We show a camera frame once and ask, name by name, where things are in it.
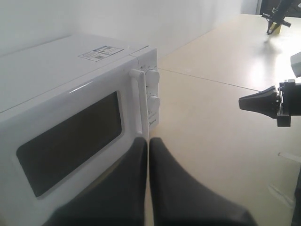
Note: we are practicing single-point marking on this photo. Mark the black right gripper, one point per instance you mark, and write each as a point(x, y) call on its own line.
point(265, 102)

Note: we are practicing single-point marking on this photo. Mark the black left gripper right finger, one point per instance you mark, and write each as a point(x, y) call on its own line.
point(178, 199)

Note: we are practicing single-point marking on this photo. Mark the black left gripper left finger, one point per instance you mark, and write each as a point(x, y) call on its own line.
point(116, 201)

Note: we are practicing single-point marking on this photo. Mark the white microwave door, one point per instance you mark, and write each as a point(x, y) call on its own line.
point(51, 151)

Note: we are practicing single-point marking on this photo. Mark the white Midea microwave body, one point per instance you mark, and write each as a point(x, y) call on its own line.
point(37, 73)

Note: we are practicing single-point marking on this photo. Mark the grey box at edge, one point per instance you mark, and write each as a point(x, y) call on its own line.
point(295, 61)

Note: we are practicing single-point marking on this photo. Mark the lower white timer knob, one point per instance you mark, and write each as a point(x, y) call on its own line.
point(153, 103)

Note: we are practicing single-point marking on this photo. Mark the upper white power knob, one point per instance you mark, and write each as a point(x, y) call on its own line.
point(152, 78)

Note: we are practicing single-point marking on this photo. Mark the blue white label sticker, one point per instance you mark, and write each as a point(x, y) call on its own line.
point(101, 53)

